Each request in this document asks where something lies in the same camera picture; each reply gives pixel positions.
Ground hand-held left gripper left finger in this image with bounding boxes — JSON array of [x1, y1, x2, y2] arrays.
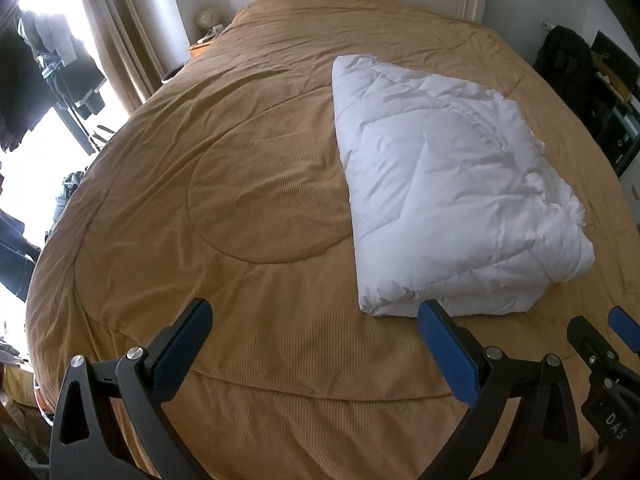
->
[[50, 298, 215, 480]]

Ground wooden nightstand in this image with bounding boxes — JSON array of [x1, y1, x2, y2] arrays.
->
[[187, 34, 223, 59]]

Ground white puffer jacket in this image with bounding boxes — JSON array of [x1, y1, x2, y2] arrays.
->
[[331, 54, 597, 319]]

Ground dark crumpled bag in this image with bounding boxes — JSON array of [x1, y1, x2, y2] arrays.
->
[[46, 170, 92, 242]]

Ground beige curtain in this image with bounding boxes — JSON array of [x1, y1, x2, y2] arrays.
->
[[75, 0, 197, 112]]

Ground blue jeans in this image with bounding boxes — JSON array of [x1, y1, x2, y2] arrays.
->
[[0, 207, 42, 304]]

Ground dark storage shelf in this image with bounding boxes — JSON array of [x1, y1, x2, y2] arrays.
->
[[590, 30, 640, 179]]

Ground black bag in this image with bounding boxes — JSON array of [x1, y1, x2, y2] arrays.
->
[[532, 25, 601, 127]]

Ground bed with tan cover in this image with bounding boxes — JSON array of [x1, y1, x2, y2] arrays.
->
[[25, 0, 640, 480]]

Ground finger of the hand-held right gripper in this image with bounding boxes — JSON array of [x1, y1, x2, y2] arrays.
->
[[566, 314, 623, 396], [607, 305, 640, 358]]

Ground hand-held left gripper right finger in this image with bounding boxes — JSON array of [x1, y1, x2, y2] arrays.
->
[[417, 300, 583, 480]]

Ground dark hanging clothes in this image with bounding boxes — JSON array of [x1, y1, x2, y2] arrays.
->
[[0, 10, 107, 154]]

